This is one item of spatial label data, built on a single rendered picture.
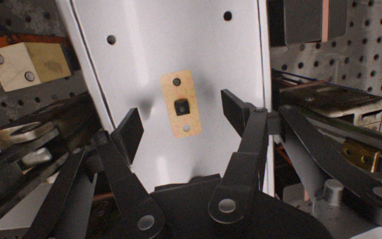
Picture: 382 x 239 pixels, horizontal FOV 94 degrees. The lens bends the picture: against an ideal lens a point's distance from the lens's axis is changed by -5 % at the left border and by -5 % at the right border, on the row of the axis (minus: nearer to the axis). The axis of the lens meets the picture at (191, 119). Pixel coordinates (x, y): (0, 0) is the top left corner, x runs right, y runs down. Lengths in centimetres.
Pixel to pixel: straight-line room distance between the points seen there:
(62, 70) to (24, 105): 47
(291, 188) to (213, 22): 29
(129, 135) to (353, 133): 21
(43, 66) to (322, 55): 64
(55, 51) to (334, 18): 33
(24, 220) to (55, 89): 34
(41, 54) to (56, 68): 2
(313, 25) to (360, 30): 45
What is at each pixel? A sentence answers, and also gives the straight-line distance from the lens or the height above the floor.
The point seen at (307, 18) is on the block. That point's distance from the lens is 30.
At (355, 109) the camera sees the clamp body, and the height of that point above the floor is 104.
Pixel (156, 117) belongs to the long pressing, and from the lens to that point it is 24.
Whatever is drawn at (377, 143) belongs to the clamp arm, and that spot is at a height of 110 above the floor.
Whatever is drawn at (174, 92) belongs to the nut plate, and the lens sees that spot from 23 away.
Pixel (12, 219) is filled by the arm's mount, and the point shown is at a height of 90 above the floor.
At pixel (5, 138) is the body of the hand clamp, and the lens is 26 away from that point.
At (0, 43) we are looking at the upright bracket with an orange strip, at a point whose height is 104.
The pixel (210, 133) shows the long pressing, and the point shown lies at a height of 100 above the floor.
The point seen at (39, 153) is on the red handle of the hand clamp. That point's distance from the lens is 22.
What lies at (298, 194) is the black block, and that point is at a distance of 39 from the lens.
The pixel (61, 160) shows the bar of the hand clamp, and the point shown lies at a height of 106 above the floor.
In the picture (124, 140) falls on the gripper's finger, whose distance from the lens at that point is 16.
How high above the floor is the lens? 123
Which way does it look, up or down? 69 degrees down
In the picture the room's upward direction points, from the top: 167 degrees clockwise
